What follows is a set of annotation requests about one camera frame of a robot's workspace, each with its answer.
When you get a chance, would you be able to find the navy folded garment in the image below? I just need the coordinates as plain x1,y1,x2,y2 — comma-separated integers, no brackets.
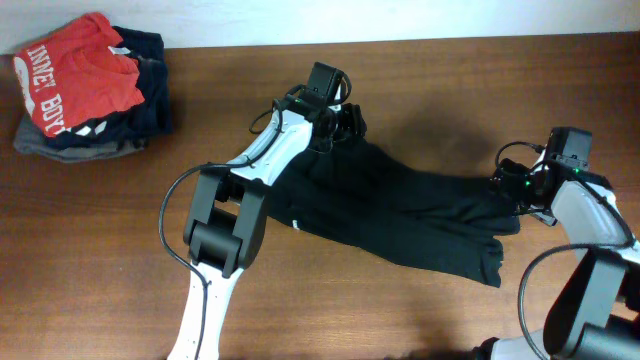
45,26,173,149

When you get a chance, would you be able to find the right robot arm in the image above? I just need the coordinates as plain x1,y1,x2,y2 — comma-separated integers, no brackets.
474,160,639,360

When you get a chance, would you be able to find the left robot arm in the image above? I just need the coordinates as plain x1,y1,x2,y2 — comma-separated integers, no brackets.
168,94,366,360

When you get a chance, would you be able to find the red folded printed t-shirt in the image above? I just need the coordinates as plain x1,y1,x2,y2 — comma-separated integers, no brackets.
13,13,144,137

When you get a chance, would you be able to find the black t-shirt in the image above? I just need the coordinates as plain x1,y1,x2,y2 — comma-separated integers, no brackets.
268,138,520,287

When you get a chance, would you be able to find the grey folded garment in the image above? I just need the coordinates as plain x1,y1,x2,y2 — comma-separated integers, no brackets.
13,114,149,163

